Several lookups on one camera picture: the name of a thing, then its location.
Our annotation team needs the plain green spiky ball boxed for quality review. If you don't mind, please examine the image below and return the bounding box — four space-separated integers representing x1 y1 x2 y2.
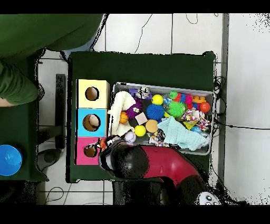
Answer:
168 100 187 118

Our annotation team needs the dark green table cloth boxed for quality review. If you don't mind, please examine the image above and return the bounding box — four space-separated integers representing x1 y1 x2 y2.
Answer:
66 50 216 184

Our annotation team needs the wooden box with three holes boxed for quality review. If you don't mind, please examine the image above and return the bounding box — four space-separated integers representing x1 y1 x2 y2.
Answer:
74 79 111 166

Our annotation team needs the blue spiky eyed toy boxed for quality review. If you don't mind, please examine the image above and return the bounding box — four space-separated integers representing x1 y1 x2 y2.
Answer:
146 103 166 122

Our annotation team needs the rainbow spiky caterpillar toy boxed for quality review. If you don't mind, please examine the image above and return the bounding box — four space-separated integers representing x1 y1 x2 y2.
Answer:
168 90 201 110

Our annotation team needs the clear mesh bin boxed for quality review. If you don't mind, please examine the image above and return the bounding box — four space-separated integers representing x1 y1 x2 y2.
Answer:
107 82 215 156

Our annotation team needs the orange round sponge disc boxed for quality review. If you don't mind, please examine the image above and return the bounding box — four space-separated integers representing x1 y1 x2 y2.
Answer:
144 119 159 133

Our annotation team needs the black cable bundle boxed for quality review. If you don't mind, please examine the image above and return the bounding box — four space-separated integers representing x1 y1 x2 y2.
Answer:
213 75 227 116

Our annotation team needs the orange striped plush toy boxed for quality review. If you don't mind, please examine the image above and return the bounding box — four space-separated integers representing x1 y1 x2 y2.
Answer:
98 137 109 152

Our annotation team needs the green covered side table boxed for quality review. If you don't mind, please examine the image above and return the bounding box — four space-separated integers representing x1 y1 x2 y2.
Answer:
0 50 49 183

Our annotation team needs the red orange ball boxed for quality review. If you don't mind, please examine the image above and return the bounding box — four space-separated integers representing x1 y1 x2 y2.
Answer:
199 101 211 113

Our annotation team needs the grey round base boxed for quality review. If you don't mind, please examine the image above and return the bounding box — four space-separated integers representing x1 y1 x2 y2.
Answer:
36 147 62 172

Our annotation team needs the cream knit cloth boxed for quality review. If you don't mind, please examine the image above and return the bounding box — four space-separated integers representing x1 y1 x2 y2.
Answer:
107 90 138 137

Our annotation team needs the wooden cube block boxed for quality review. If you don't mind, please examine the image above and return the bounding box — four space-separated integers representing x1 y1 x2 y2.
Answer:
134 112 149 126

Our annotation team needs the black upright panel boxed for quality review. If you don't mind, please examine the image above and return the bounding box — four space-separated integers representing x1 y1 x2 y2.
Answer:
55 73 66 150

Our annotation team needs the light blue knit cloth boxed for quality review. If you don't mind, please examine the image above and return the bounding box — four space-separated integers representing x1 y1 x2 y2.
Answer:
157 116 209 151

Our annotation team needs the orange toy basketball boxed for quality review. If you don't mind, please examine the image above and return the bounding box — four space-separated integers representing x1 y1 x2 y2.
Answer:
119 111 130 124

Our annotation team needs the person's hand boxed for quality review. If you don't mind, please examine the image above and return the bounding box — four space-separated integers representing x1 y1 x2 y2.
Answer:
0 98 16 108

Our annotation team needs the person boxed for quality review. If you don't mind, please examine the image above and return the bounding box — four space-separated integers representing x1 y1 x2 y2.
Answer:
0 13 109 107

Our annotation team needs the yellow ball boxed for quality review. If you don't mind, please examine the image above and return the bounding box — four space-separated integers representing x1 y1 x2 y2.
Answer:
151 94 164 106
134 125 147 137

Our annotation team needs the blue bowl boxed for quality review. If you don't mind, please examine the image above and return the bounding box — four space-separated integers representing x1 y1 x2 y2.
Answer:
0 144 23 176

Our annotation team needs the purple spiky eyed toy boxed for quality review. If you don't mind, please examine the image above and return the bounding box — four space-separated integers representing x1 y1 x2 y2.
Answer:
126 99 143 119

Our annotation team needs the white printed ball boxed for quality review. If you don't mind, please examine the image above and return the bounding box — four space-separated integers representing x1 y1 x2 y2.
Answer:
124 131 137 143

